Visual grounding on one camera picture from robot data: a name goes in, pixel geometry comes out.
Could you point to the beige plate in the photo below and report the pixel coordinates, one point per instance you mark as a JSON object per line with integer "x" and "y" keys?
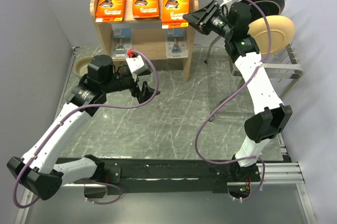
{"x": 282, "y": 32}

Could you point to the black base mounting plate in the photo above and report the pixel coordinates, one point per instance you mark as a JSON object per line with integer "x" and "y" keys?
{"x": 146, "y": 175}

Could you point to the aluminium rail frame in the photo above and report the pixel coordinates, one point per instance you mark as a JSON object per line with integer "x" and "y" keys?
{"x": 276, "y": 173}

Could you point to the blue razor blister pack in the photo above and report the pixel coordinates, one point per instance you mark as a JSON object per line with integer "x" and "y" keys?
{"x": 176, "y": 43}
{"x": 121, "y": 42}

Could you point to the beige ceramic bowl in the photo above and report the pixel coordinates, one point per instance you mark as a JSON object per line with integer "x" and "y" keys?
{"x": 80, "y": 66}

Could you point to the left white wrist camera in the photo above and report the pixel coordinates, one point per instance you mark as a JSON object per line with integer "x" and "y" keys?
{"x": 134, "y": 61}

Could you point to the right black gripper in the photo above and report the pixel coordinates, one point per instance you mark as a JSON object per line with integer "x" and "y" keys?
{"x": 198, "y": 17}

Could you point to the metal dish rack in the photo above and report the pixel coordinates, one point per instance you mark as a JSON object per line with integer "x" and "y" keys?
{"x": 282, "y": 68}

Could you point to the wooden two-tier shelf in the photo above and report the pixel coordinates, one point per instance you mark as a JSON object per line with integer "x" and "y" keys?
{"x": 148, "y": 34}

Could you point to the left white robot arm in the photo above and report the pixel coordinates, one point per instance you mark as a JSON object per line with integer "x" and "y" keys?
{"x": 37, "y": 170}

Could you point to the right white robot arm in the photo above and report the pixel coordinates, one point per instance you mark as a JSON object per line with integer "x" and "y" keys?
{"x": 270, "y": 114}

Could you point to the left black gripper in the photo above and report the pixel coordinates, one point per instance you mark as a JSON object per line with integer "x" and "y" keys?
{"x": 146, "y": 92}

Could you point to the hidden orange razor box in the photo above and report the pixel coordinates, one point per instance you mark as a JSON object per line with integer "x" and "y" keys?
{"x": 173, "y": 12}

